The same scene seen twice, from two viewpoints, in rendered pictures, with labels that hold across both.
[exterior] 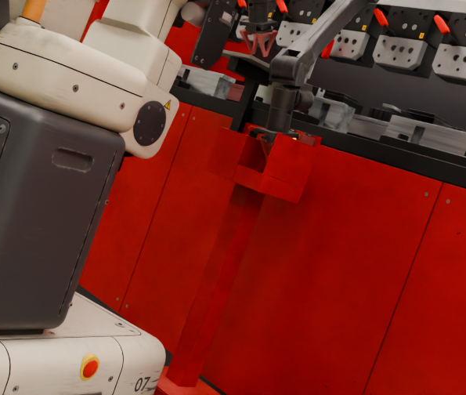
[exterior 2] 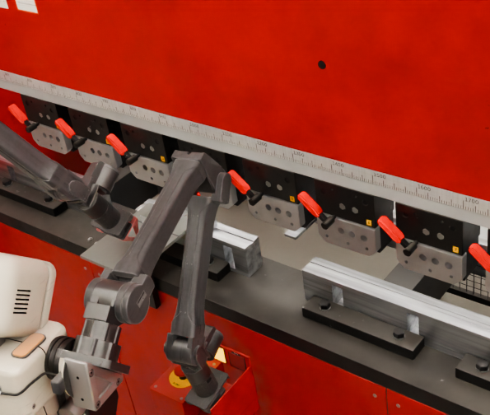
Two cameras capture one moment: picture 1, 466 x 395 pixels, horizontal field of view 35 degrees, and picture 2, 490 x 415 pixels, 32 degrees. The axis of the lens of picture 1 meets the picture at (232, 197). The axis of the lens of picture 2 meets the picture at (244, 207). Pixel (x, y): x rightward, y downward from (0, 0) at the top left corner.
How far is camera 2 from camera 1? 1.61 m
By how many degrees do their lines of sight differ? 31
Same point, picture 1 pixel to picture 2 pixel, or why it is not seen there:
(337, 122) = (249, 265)
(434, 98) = not seen: hidden behind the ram
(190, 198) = (146, 349)
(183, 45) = (16, 95)
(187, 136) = not seen: hidden behind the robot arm
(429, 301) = not seen: outside the picture
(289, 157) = (231, 404)
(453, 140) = (375, 305)
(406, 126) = (321, 283)
